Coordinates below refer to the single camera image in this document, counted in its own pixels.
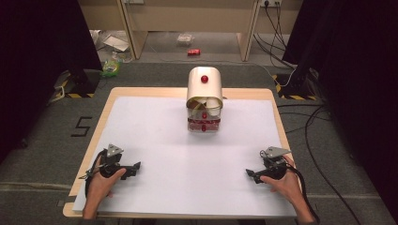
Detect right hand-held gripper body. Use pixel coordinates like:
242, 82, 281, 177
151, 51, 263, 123
259, 145, 293, 181

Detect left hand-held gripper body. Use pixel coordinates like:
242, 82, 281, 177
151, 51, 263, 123
99, 143, 128, 180

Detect row of red sachets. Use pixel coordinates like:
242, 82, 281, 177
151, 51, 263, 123
188, 118, 220, 131

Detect white storage box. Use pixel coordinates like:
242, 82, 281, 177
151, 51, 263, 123
186, 66, 224, 133

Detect person's left hand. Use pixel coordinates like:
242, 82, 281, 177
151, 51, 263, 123
88, 155, 128, 200

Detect person's right hand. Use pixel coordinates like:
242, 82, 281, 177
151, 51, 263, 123
260, 155, 303, 204

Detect white table mat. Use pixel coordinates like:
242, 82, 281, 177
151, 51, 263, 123
72, 96, 298, 218

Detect wooden table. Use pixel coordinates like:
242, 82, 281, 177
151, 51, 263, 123
62, 87, 307, 219

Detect black stand base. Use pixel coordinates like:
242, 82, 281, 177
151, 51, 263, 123
271, 72, 318, 101
50, 68, 101, 102

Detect brown paper cup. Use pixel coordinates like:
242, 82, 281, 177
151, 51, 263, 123
187, 97, 206, 114

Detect green snack bag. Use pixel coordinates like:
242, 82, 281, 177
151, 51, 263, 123
99, 58, 123, 78

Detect black curtain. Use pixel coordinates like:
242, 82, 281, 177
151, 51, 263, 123
0, 0, 103, 164
282, 0, 398, 215

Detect clear plastic container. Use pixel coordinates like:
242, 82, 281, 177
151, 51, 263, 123
176, 33, 195, 48

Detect beige wooden desk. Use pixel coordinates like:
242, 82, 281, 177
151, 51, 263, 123
78, 0, 304, 63

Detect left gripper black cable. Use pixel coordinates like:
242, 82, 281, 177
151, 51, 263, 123
78, 149, 109, 199

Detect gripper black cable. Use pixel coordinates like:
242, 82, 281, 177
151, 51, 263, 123
283, 162, 321, 225
78, 149, 109, 199

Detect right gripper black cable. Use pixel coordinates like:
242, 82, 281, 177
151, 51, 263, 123
283, 162, 321, 225

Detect black floor cable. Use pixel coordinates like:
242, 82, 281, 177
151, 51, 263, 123
276, 103, 363, 225

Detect black plugged cables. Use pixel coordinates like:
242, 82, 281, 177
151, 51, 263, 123
253, 1, 298, 69

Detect white wall socket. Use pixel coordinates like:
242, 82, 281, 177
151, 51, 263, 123
260, 0, 283, 8

